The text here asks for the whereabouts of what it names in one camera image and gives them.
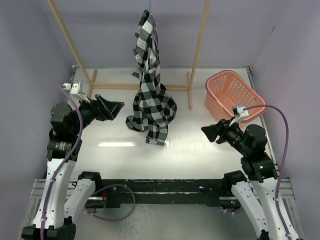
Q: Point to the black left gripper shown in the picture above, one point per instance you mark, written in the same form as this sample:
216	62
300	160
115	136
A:
112	108

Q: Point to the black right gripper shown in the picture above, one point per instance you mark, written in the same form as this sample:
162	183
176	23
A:
221	128

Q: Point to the black white checkered shirt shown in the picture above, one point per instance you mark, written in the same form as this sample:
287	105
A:
153	106

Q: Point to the blue wire hanger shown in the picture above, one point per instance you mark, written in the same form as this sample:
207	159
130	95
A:
150	6

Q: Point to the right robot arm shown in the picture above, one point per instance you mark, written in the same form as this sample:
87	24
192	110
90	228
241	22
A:
256	185

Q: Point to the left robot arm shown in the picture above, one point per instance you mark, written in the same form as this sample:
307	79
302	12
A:
58	213

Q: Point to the wooden clothes rack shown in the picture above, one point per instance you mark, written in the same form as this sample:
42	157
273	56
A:
91	80

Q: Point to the pink plastic basket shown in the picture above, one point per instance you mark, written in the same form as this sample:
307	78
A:
227	89

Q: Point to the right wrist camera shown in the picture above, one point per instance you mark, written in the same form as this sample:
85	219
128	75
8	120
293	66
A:
240	114

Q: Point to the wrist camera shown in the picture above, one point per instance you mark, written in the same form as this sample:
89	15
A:
77	90
240	114

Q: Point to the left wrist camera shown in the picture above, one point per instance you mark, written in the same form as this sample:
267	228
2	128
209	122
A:
77	90

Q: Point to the black base frame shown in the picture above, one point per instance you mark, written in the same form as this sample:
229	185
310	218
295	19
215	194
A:
207	192

